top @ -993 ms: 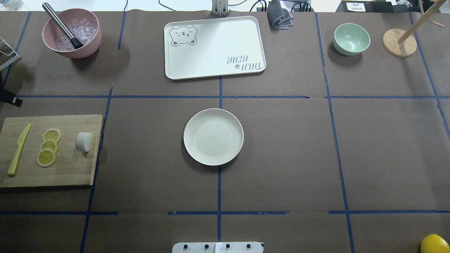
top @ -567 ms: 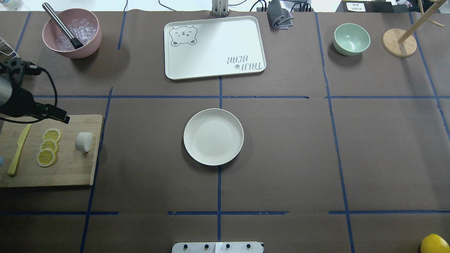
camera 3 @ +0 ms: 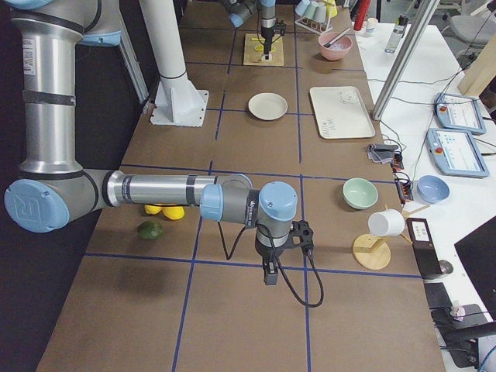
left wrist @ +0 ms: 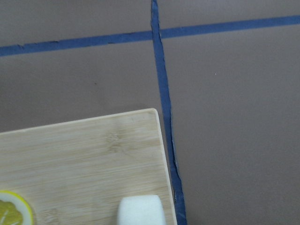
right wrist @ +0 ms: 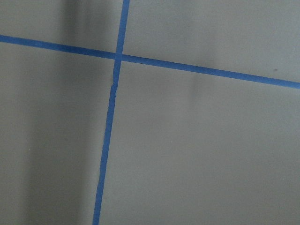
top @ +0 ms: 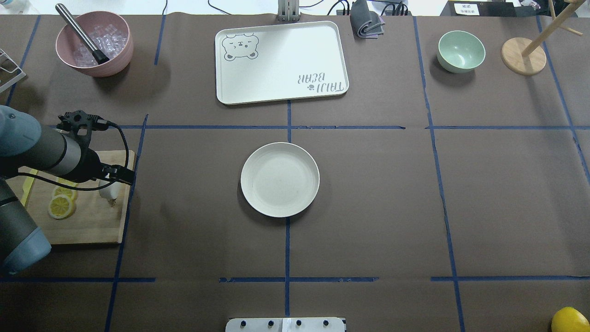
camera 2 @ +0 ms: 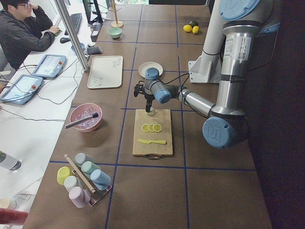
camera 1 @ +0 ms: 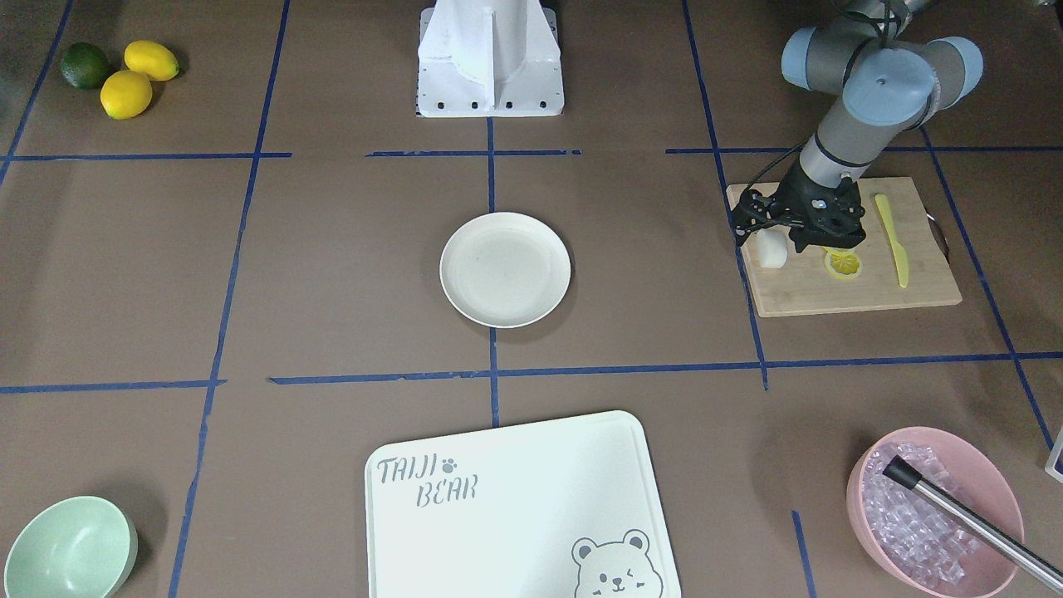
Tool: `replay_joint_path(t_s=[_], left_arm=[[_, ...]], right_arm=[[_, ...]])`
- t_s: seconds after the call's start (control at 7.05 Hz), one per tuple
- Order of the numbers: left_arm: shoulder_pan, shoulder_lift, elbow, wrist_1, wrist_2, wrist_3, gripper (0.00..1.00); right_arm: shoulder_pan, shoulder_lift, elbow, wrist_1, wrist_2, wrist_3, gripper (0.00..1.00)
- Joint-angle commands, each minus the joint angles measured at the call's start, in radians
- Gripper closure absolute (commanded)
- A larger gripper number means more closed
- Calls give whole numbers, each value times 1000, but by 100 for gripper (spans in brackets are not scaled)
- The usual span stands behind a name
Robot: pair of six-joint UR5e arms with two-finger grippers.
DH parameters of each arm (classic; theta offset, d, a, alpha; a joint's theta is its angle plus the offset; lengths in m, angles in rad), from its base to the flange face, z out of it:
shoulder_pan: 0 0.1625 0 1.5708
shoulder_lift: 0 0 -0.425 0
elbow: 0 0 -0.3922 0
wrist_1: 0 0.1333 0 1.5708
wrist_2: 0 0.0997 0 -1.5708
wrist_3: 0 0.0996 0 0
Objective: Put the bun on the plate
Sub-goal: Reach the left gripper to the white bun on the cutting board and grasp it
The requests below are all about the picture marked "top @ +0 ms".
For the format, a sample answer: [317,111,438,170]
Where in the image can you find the whole yellow lemon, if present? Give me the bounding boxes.
[550,307,590,332]

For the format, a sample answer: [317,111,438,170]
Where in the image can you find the black camera cable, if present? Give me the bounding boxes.
[18,119,131,191]

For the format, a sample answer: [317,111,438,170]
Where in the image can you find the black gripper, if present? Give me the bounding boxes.
[94,163,135,186]

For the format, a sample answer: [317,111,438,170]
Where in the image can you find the ice cubes in bowl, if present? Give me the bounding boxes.
[73,24,128,67]

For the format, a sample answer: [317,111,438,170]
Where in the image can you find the lemon slice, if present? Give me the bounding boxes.
[52,186,78,201]
[47,194,76,220]

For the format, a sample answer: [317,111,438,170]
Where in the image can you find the mint green bowl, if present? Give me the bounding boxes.
[437,31,486,74]

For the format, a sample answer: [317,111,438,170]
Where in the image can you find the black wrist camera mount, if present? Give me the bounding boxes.
[56,110,112,150]

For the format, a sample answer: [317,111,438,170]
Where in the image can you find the pink bowl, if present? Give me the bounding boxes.
[55,11,134,77]

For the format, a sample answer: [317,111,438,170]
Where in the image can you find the steel muddler black tip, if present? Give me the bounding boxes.
[55,3,110,65]

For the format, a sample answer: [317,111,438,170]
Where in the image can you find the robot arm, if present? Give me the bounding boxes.
[1,106,135,277]

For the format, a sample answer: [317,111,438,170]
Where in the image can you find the white wire cup rack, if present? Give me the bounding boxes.
[0,49,27,93]

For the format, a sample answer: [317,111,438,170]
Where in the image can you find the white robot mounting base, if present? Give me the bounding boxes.
[225,317,347,332]

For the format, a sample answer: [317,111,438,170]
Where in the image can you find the white bear serving tray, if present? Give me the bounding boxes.
[214,21,350,105]

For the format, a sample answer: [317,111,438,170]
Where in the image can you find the lemon slice back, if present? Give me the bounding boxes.
[52,186,78,201]

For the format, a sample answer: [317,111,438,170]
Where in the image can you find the wooden mug tree stand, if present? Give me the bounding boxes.
[500,0,584,76]

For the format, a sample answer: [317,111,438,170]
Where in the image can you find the white round plate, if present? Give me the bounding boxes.
[240,142,320,217]

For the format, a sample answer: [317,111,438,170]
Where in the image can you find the lemon slice front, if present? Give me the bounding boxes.
[47,194,76,220]

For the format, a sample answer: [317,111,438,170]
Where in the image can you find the yellow-green plastic knife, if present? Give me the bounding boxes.
[20,169,38,208]

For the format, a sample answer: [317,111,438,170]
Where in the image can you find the folded grey cloth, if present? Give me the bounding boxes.
[350,0,385,39]

